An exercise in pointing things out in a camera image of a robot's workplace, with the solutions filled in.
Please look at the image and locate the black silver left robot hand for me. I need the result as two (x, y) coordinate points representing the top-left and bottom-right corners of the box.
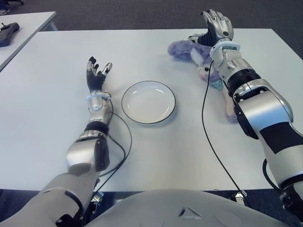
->
(85, 56), (114, 93)

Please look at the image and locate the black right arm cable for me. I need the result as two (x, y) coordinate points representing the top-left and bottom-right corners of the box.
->
(201, 61), (244, 192)

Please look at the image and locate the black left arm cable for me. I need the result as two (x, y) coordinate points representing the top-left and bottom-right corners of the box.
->
(93, 93), (133, 192)

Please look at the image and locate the white side table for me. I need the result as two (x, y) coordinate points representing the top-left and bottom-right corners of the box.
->
(0, 11), (57, 71)

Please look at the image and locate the grey robot torso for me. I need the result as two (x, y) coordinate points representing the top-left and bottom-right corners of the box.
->
(84, 188), (285, 227)

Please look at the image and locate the white plate with black rim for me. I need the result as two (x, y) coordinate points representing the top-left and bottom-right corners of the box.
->
(121, 80), (176, 124)

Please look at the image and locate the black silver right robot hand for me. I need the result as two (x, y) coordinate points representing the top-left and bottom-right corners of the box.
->
(188, 9), (235, 47)

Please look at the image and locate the purple plush bunny doll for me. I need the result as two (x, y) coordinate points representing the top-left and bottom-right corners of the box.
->
(167, 39), (239, 125)

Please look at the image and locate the metal table clamp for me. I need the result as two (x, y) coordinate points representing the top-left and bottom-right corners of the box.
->
(91, 191), (104, 215)
(233, 190), (247, 206)

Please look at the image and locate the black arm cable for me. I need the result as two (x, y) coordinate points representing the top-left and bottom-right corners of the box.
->
(93, 93), (133, 192)
(201, 61), (244, 192)

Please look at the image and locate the dark grey handheld device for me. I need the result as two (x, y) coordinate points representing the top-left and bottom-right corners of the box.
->
(0, 22), (20, 47)

